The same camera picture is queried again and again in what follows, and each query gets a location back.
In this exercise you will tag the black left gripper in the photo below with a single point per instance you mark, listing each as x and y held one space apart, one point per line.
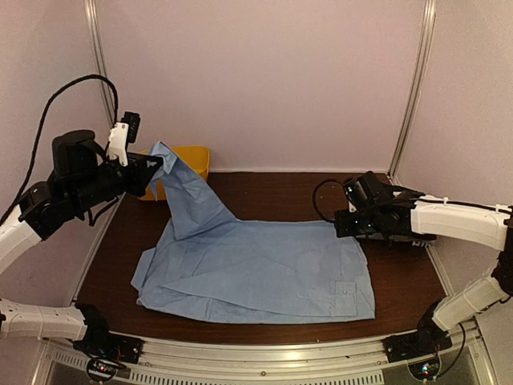
140 176

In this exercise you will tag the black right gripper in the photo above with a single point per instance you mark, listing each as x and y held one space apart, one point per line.
343 227

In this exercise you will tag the yellow plastic basket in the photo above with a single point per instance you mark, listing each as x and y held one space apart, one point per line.
196 157

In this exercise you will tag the black shirt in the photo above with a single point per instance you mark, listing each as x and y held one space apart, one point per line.
397 238

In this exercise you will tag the grey shirt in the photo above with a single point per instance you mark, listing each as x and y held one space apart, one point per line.
415 242

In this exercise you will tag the light blue long sleeve shirt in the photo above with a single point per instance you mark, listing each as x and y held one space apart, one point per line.
211 266

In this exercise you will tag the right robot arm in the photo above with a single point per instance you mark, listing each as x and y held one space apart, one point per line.
489 225

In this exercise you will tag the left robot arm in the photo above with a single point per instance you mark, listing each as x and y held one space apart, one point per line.
84 176

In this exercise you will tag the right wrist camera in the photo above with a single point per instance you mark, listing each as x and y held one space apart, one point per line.
352 208

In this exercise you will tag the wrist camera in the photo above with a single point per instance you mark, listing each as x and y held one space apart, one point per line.
352 208
121 135

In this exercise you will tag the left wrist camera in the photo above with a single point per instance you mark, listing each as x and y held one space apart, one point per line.
121 135

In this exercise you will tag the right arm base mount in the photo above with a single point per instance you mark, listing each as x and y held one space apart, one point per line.
413 345

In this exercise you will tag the left aluminium frame post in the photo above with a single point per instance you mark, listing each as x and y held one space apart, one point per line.
98 56

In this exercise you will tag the aluminium frame post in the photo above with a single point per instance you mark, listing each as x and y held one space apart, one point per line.
98 56
420 66

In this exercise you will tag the right aluminium frame post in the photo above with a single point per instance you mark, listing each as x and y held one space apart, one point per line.
420 66

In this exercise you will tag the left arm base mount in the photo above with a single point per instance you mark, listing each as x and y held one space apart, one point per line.
108 346

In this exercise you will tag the aluminium front rail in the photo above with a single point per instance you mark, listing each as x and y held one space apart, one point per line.
359 361

